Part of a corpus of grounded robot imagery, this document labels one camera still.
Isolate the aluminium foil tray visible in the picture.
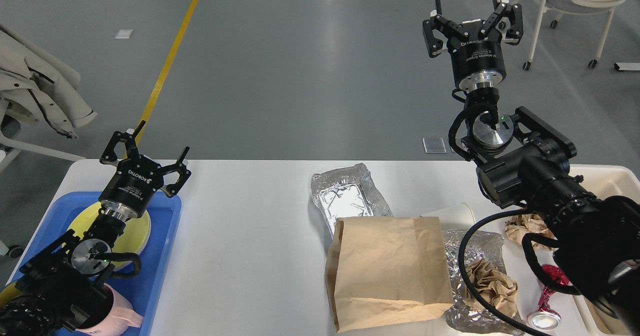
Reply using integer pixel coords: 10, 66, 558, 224
310, 163, 393, 236
443, 229, 524, 336

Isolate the pink mug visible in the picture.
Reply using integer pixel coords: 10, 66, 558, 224
75, 283, 144, 336

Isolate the crumpled brown paper ball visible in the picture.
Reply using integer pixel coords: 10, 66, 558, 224
503, 213, 556, 245

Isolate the blue plastic tray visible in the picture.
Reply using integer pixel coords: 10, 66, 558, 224
8, 191, 182, 336

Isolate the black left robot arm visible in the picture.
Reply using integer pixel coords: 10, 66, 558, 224
1, 121, 191, 336

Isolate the crushed red can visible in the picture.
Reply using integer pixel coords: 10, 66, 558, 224
526, 264, 570, 331

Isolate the beige jacket on chair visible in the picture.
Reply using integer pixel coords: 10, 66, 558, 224
0, 24, 98, 139

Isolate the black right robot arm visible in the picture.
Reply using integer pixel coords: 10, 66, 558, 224
422, 0, 640, 336

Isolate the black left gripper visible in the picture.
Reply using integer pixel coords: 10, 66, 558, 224
98, 120, 192, 218

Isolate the white paper cup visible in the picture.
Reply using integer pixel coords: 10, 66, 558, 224
420, 203, 476, 231

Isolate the teal yellow mug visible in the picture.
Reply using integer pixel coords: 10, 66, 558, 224
0, 282, 21, 309

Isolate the brown paper bag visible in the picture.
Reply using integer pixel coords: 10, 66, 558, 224
325, 216, 454, 333

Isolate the beige plastic bin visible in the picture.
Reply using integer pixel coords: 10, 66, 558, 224
570, 164, 640, 336

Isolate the yellow plastic plate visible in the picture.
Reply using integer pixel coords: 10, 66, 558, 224
68, 202, 150, 253

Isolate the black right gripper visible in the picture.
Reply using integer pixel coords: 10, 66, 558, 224
422, 0, 524, 92

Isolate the pale green plate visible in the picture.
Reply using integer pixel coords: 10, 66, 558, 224
136, 213, 152, 255

